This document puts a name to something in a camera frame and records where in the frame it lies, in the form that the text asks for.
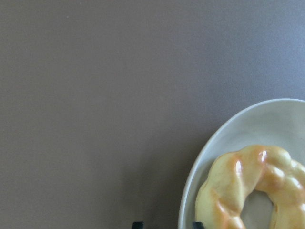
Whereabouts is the glazed twisted donut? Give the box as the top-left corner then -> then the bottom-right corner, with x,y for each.
195,145 -> 305,229

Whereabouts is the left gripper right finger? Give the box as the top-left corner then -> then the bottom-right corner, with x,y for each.
192,221 -> 203,229

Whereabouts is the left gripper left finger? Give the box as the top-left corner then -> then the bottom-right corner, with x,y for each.
132,221 -> 144,229

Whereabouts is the white round plate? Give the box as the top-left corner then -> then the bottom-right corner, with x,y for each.
178,99 -> 305,229

